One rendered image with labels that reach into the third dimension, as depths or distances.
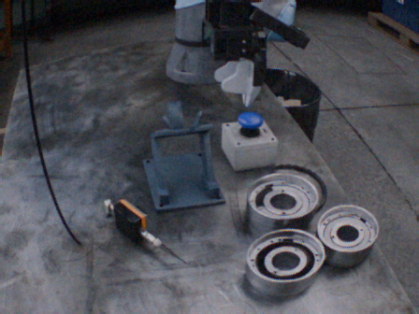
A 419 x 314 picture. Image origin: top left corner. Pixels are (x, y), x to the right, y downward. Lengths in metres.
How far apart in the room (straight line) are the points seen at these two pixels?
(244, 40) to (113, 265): 0.37
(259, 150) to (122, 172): 0.22
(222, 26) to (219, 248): 0.31
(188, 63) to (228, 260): 0.53
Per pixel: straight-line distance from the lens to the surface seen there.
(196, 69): 1.11
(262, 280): 0.63
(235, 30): 0.74
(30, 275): 0.70
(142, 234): 0.71
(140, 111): 1.02
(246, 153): 0.85
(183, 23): 1.09
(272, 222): 0.72
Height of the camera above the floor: 1.30
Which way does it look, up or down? 34 degrees down
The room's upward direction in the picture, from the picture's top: 1 degrees clockwise
